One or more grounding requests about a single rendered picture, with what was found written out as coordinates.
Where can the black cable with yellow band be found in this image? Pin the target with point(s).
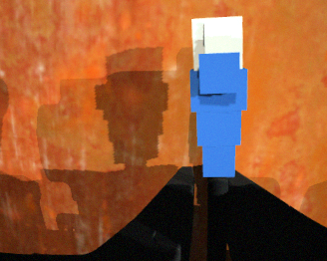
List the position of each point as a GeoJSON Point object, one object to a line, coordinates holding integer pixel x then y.
{"type": "Point", "coordinates": [217, 218]}

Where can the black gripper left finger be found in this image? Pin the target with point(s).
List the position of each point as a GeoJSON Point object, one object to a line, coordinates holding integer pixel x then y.
{"type": "Point", "coordinates": [160, 232]}

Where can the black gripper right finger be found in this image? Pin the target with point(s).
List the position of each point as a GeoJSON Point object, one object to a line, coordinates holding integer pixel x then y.
{"type": "Point", "coordinates": [262, 227]}

